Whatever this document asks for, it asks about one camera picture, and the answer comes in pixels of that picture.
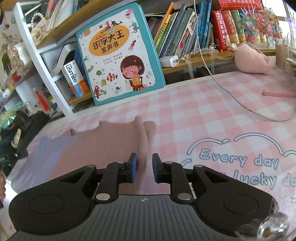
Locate purple and pink knit sweater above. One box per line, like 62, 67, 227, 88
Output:
11, 116, 169, 195

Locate person's left hand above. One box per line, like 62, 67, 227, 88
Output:
0, 174, 6, 200

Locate pink checkered table mat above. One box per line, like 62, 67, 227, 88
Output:
0, 67, 296, 241

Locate white usmile box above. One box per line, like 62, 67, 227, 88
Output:
62, 60, 90, 98

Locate red tassel ornament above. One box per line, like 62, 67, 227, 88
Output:
33, 87, 50, 111

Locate teal children's sound book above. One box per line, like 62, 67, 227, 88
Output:
76, 3, 166, 106

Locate black teapot on stand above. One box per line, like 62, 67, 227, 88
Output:
1, 111, 50, 162

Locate white power adapter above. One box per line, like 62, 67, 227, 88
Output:
159, 55, 179, 68

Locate pink plush toy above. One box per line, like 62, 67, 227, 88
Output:
234, 43, 271, 75

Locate row of leaning books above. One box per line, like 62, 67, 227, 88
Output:
145, 1, 216, 59

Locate red dictionary books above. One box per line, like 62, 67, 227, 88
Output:
210, 1, 263, 52

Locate white quilted pearl handbag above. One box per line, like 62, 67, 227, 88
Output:
31, 13, 50, 46

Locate colourful paper flower bouquet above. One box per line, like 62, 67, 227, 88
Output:
239, 8, 282, 43

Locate white charging cable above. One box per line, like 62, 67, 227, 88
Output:
193, 0, 296, 123

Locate white shelf frame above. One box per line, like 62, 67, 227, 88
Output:
13, 1, 73, 116

